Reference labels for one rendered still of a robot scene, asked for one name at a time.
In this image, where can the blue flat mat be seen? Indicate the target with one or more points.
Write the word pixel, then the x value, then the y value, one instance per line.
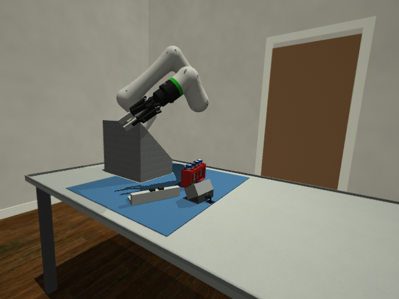
pixel 163 216

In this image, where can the white button panel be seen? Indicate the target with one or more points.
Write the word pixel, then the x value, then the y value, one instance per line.
pixel 199 192

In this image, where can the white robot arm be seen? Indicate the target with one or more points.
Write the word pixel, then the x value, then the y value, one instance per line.
pixel 186 81

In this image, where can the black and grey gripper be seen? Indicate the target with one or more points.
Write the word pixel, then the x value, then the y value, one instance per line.
pixel 151 107

